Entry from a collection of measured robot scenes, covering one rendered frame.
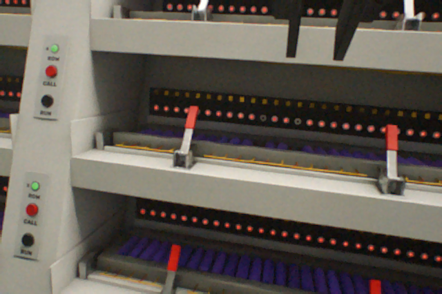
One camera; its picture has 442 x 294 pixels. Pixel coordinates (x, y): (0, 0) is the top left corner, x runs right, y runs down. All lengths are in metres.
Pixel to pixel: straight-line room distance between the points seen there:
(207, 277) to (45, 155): 0.30
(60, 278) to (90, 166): 0.17
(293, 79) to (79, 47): 0.37
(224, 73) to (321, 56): 0.25
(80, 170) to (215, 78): 0.31
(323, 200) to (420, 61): 0.20
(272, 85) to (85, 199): 0.38
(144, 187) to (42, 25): 0.29
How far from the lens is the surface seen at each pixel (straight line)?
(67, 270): 0.55
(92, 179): 0.48
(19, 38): 0.59
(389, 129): 0.46
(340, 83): 0.63
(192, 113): 0.46
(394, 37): 0.45
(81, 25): 0.53
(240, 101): 0.58
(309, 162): 0.47
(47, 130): 0.52
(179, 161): 0.45
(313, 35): 0.44
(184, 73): 0.65
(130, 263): 0.54
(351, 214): 0.42
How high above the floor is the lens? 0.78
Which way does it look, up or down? 2 degrees up
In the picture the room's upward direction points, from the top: 7 degrees clockwise
